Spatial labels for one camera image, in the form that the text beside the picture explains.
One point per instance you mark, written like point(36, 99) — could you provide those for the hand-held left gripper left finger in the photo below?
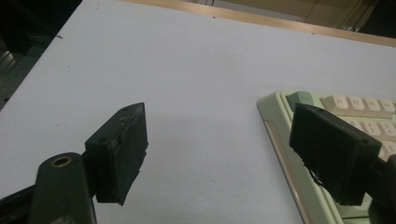
point(118, 155)

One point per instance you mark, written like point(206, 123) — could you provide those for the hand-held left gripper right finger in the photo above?
point(333, 149)

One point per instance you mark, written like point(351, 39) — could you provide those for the pale green keyboard with cream keys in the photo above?
point(280, 124)

